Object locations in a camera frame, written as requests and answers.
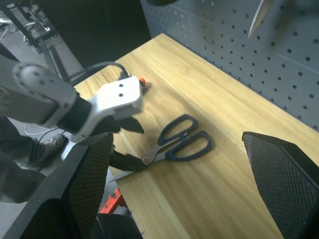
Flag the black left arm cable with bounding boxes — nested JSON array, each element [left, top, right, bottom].
[[82, 62, 131, 81]]

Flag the dark trouser leg of person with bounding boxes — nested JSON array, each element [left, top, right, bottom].
[[0, 116, 48, 204]]

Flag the dark blue handled scissors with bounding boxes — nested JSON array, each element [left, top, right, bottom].
[[109, 114, 213, 183]]

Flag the hanging metal blade tool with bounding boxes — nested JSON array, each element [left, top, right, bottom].
[[247, 0, 273, 40]]

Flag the black metal desk frame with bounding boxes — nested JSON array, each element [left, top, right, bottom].
[[0, 0, 59, 54]]

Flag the grey shoe of person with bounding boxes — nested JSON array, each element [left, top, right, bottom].
[[37, 133, 70, 163]]

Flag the grey metal pegboard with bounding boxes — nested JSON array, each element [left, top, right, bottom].
[[140, 0, 319, 130]]

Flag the orange clamp under table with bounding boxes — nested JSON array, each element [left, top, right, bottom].
[[99, 188, 127, 215]]

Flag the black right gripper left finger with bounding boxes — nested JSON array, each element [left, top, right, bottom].
[[0, 132, 115, 239]]

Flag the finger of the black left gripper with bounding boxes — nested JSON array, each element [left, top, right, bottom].
[[122, 117, 145, 134], [109, 148, 148, 172]]

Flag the white cable on floor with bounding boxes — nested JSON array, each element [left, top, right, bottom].
[[24, 122, 61, 136]]

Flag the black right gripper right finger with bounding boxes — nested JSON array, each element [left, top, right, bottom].
[[242, 131, 319, 239]]

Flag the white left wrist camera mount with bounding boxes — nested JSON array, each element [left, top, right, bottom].
[[74, 76, 145, 138]]

